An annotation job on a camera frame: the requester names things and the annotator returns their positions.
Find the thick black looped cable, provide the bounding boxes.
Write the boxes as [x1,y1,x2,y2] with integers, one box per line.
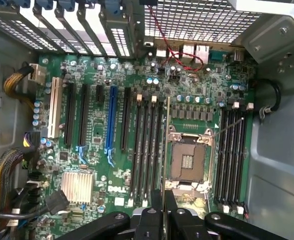
[249,77,282,114]

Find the red black twisted wire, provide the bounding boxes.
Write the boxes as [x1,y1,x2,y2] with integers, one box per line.
[148,4,205,72]

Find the yellow wires with white plug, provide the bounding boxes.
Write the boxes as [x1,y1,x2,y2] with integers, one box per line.
[3,62,48,112]

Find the black RAM slot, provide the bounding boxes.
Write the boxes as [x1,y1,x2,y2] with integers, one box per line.
[151,98,165,191]
[129,93,143,208]
[144,94,158,208]
[228,108,242,215]
[136,96,150,208]
[220,101,239,205]
[234,102,254,206]
[213,108,229,213]

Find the sleeved yellow black wire bundle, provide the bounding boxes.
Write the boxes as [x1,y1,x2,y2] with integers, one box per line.
[0,147,27,235]

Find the black plug cable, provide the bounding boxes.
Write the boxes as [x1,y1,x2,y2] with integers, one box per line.
[0,211,50,222]

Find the black power plug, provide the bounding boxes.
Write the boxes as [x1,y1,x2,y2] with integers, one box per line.
[44,189,70,216]

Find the thin metal locking lever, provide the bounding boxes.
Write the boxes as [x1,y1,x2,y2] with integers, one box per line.
[211,117,245,140]

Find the long black expansion slot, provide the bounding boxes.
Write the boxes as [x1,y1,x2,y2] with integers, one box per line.
[63,81,77,149]
[78,83,90,149]

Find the grey open PC case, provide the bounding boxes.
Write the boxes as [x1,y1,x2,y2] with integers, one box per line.
[0,0,294,240]

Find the metal socket cover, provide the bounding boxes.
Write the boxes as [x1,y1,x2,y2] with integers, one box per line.
[165,179,212,198]

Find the silver chipset heat sink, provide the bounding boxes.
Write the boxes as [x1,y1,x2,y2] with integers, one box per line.
[61,171,95,205]

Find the green Dell motherboard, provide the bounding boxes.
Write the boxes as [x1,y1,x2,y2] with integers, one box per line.
[29,53,259,240]

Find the blue expansion slot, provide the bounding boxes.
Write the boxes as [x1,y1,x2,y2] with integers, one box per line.
[104,85,119,152]

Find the white expansion slot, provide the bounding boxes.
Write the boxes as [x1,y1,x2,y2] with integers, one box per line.
[47,76,63,140]

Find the CPU socket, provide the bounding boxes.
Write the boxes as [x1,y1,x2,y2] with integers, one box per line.
[166,124,215,187]

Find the short black expansion slot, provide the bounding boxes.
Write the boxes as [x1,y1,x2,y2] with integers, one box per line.
[95,84,105,104]

